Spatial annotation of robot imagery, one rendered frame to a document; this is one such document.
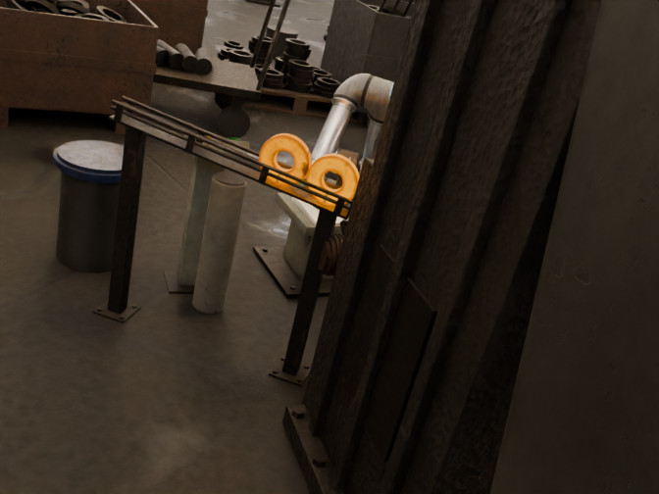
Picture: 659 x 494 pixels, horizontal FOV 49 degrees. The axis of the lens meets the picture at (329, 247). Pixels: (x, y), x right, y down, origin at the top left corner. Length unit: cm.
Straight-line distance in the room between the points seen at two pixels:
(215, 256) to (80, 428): 78
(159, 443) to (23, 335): 64
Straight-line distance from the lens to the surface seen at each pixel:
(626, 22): 117
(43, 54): 413
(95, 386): 233
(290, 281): 299
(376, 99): 259
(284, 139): 216
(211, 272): 263
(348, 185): 215
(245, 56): 524
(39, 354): 245
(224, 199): 250
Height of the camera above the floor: 145
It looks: 25 degrees down
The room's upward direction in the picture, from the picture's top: 14 degrees clockwise
